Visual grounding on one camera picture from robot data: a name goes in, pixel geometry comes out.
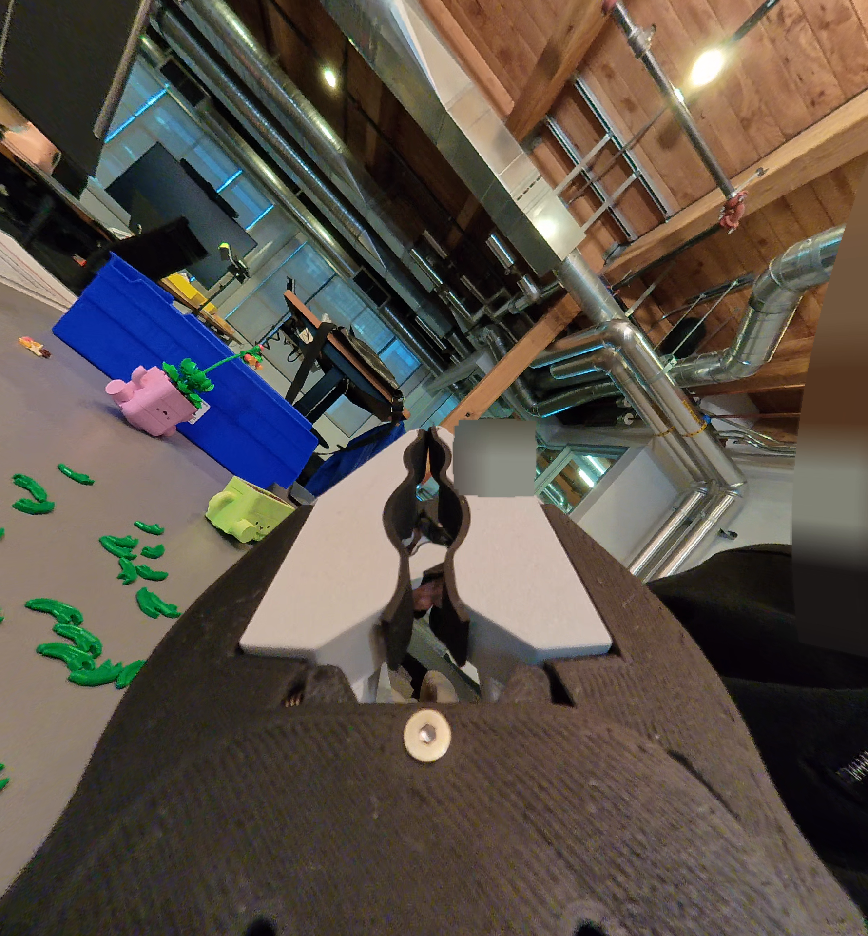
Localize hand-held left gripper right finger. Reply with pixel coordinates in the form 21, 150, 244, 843
428, 426, 615, 704

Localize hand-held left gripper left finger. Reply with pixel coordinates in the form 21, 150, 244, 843
238, 428, 435, 704

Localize lime green toy brick pot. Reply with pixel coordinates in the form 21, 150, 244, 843
206, 477, 296, 544

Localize desk with black legs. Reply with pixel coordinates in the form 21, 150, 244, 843
282, 289, 407, 440

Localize green toy brick plant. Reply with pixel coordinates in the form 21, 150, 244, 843
162, 345, 265, 409

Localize pink toy brick pot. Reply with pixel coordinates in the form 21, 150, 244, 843
106, 364, 212, 438

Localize person's black jacket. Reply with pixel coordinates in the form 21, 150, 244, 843
649, 545, 868, 936

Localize large blue plastic bin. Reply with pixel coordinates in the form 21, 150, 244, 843
52, 252, 320, 489

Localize yellow plastic bin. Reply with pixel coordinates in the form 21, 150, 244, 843
159, 272, 217, 314

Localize black monitor screen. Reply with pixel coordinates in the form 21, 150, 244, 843
105, 141, 258, 290

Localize black sprinkler pipe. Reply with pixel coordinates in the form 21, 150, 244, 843
600, 0, 748, 229

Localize black backdrop board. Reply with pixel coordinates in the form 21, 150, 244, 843
0, 0, 153, 140

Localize round silver duct pipes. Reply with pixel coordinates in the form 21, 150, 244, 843
529, 225, 846, 580

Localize metal cable tray ladder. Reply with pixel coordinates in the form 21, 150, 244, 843
543, 73, 673, 242

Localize long spiral metal duct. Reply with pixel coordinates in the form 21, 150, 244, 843
149, 0, 442, 345

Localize rectangular metal air duct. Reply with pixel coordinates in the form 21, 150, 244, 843
320, 0, 579, 258

